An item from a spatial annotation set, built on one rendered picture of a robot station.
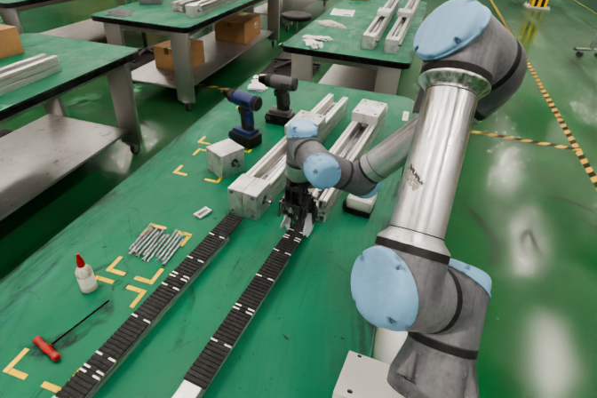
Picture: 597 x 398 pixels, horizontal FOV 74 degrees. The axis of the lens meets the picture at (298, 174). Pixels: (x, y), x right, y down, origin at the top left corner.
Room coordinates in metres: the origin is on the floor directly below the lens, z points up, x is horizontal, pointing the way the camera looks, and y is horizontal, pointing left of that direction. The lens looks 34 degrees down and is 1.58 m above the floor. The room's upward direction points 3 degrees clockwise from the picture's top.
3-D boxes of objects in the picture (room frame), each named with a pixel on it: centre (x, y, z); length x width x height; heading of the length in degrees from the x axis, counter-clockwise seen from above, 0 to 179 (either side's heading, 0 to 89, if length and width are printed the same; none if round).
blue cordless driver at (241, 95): (1.44, 0.25, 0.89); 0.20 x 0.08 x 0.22; 57
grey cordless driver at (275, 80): (1.63, 0.13, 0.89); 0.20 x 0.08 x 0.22; 74
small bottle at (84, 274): (0.64, 0.50, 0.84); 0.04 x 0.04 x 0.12
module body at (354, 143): (1.33, -0.19, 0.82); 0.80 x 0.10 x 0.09; 158
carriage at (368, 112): (1.56, -0.29, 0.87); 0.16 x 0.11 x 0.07; 158
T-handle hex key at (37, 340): (0.53, 0.47, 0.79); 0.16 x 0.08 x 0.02; 150
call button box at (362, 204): (1.03, -0.20, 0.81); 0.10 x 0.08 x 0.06; 68
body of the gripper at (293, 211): (0.86, 0.00, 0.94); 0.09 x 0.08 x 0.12; 158
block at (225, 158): (1.20, 0.26, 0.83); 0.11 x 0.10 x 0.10; 47
